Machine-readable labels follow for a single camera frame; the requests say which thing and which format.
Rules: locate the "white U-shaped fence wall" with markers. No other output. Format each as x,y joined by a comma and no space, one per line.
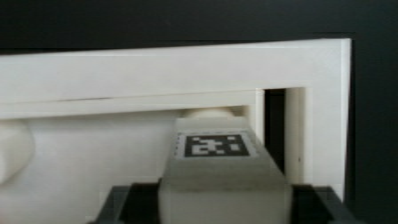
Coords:
303,66

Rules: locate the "white square tabletop part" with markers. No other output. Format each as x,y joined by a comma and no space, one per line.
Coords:
81,145

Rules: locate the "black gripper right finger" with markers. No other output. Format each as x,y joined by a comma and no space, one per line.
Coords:
317,207

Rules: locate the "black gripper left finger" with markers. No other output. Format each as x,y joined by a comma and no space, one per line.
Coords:
130,207

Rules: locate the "white leg with tag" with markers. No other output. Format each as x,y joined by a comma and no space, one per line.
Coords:
223,186

